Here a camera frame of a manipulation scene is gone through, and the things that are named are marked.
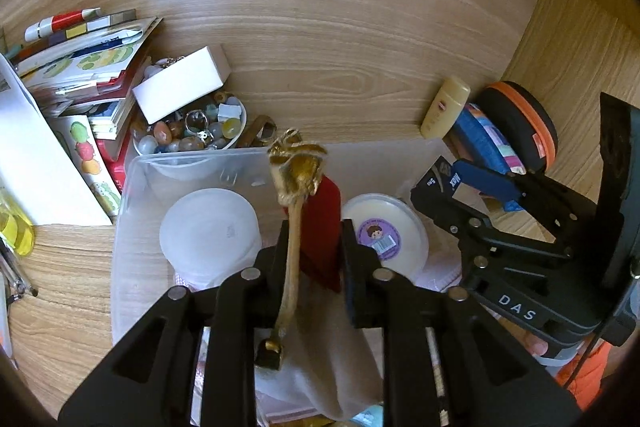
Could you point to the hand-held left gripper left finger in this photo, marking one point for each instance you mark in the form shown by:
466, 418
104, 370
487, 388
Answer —
272, 257

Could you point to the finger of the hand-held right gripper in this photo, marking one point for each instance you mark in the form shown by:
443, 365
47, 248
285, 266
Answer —
485, 179
445, 214

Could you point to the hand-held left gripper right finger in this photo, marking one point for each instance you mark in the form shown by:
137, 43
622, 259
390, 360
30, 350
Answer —
357, 267

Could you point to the blue black card pack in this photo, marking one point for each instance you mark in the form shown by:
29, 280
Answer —
440, 179

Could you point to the pale round plastic jar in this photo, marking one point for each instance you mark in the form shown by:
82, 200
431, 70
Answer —
390, 227

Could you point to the frosted round container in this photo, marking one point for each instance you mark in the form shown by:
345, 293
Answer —
210, 232

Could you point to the red gold tasselled ornament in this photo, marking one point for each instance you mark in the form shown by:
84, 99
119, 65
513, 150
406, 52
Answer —
300, 172

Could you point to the beige cloth pouch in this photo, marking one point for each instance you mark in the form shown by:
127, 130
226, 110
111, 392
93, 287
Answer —
320, 357

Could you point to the translucent plastic storage box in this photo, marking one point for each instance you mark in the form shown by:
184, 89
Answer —
140, 257

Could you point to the wooden desktop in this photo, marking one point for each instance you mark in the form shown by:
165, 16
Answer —
325, 32

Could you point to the person's right hand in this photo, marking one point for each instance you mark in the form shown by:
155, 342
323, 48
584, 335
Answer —
537, 347

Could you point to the blue zip pouch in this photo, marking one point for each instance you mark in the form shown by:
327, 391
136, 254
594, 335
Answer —
482, 137

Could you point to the black orange round case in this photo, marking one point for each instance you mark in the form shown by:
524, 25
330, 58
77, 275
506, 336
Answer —
520, 122

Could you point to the small cream bottle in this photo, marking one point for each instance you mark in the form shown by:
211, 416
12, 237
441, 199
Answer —
442, 109

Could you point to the glass bowl of beads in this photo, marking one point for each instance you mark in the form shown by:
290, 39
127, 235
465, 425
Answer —
190, 137

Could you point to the white cardboard box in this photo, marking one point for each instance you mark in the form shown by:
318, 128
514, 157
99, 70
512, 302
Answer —
180, 84

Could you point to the fruit sticker strip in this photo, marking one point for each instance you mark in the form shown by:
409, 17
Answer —
87, 157

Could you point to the white paper sheet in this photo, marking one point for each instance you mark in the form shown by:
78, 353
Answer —
45, 167

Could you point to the silver pen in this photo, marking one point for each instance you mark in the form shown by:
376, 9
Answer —
17, 274

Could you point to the yellow green bottle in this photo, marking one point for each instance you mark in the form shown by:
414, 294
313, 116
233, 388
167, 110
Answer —
15, 227

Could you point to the stack of books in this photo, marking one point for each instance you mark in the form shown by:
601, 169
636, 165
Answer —
95, 62

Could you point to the red white tube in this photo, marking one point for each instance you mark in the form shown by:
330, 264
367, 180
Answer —
60, 23

